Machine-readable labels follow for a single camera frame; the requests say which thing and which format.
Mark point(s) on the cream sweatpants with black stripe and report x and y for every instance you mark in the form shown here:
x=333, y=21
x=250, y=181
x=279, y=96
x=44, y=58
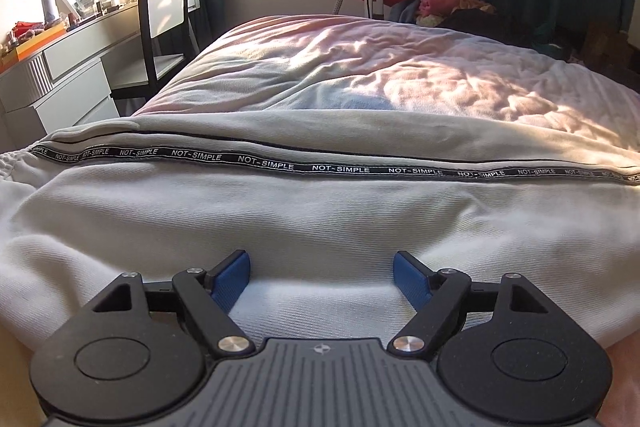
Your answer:
x=321, y=200

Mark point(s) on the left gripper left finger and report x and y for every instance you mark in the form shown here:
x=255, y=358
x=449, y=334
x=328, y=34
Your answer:
x=140, y=350

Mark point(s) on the orange box on dresser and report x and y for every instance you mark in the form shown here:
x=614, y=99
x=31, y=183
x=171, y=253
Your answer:
x=29, y=47

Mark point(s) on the grey dresser with drawers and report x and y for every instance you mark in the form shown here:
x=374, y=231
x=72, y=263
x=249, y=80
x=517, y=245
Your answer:
x=64, y=83

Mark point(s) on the brown paper bag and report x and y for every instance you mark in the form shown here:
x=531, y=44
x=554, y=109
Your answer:
x=604, y=45

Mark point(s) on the black and white chair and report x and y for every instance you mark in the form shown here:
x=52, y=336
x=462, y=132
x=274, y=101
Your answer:
x=166, y=46

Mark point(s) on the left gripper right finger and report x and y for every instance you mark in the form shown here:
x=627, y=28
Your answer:
x=501, y=353

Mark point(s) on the pastel pink bed duvet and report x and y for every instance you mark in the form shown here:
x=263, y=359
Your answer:
x=346, y=62

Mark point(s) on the pile of colourful clothes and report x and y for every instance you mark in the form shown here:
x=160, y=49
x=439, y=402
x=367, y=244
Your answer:
x=477, y=17

